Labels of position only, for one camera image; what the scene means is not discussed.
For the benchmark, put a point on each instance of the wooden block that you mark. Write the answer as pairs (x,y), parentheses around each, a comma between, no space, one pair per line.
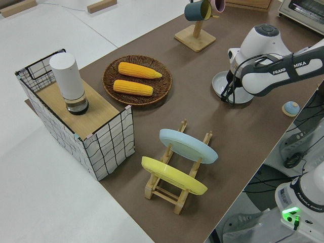
(101,5)
(17,7)

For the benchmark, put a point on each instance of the wooden board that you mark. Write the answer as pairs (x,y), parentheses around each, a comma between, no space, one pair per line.
(98,111)

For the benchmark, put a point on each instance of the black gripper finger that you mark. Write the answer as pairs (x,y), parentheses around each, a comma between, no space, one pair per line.
(228,94)
(224,93)

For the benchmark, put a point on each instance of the round brown wicker basket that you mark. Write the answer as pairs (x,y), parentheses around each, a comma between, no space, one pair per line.
(162,86)

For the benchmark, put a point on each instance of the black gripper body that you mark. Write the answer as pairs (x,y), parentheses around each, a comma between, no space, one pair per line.
(233,79)

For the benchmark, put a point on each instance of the gray round plate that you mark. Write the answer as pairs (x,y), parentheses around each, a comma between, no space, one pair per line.
(243,97)

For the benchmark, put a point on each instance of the yellow plate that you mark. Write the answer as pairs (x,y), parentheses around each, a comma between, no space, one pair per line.
(174,177)

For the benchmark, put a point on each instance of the teal mug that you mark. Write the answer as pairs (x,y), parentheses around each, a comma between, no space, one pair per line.
(193,11)

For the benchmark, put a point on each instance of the blue round bell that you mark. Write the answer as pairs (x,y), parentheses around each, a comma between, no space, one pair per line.
(291,108)

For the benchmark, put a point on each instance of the white cylinder device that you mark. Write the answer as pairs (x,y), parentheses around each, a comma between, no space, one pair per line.
(68,78)

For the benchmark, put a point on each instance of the wooden mug tree stand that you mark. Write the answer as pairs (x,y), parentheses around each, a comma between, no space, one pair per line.
(196,40)

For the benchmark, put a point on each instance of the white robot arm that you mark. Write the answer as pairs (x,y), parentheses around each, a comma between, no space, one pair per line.
(265,76)

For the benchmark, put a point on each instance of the light blue plate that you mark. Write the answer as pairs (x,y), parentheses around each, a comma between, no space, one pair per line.
(187,146)

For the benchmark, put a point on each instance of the yellow corn cob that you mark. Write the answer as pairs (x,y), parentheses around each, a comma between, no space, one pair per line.
(138,70)
(132,87)

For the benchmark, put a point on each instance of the pink mug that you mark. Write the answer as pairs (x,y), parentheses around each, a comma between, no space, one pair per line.
(219,5)

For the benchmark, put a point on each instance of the white toaster oven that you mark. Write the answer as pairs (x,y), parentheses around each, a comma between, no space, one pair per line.
(301,12)

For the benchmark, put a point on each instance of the wooden plate rack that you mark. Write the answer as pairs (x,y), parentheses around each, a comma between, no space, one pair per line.
(182,200)

